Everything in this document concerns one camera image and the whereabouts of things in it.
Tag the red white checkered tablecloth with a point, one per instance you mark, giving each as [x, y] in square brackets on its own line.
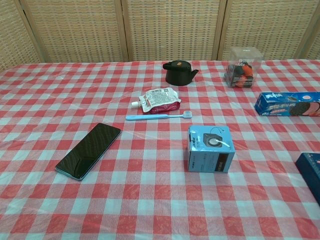
[150, 200]

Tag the clear plastic capsule box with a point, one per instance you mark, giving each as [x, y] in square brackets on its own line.
[242, 71]

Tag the black teapot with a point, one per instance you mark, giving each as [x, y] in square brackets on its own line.
[178, 75]

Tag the blue cookie package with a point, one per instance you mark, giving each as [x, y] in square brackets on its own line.
[287, 103]

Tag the dark blue box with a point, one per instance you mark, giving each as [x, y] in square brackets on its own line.
[310, 166]

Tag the light blue toothbrush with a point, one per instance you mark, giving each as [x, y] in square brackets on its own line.
[155, 116]

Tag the woven folding screen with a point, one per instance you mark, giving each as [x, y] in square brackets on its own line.
[160, 30]

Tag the red white spout pouch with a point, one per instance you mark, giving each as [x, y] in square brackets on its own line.
[160, 100]

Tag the black smartphone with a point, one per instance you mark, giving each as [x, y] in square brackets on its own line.
[88, 151]

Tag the small light blue speaker box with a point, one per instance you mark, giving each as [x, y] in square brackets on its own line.
[209, 160]

